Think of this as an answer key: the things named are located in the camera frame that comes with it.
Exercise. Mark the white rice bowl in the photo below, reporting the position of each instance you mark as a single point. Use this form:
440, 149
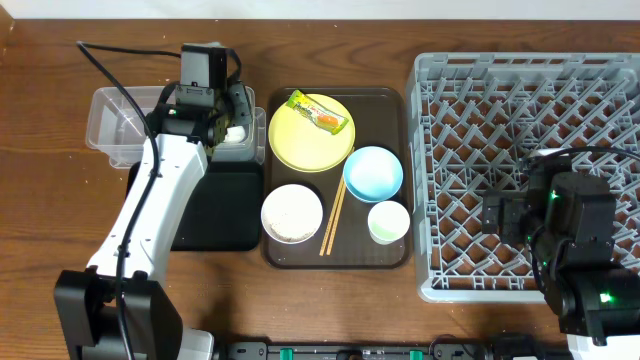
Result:
291, 214

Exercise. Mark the wooden chopstick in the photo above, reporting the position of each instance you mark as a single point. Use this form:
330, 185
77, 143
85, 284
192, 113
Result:
332, 216
338, 220

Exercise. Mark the white cup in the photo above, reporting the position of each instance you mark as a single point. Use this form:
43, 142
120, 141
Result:
388, 222

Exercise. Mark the black waste tray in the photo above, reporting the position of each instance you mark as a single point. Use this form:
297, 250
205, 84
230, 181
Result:
223, 211

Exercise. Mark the yellow plate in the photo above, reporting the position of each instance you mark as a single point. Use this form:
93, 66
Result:
302, 146

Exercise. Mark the grey dishwasher rack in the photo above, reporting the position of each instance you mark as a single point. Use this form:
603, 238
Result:
473, 118

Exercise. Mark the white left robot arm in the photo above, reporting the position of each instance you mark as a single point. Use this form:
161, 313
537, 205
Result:
117, 307

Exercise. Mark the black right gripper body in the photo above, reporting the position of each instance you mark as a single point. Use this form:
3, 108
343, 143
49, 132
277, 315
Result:
514, 219

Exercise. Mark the clear plastic waste bin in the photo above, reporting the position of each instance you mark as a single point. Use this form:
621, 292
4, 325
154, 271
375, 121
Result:
115, 129

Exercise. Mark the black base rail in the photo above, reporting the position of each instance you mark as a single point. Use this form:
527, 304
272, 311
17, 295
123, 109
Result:
443, 349

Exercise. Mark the green snack wrapper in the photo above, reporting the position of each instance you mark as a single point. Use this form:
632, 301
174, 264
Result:
318, 114

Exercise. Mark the light blue bowl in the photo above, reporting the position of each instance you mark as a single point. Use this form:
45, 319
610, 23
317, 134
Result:
373, 174

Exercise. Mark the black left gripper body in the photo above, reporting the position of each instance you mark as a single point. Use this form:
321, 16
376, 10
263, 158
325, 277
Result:
230, 116

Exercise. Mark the brown serving tray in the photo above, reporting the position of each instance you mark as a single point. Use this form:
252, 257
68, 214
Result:
378, 119

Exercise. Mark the white tissue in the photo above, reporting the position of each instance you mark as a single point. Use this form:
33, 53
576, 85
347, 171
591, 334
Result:
235, 135

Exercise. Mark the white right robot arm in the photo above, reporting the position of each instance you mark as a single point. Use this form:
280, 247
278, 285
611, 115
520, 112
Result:
566, 220

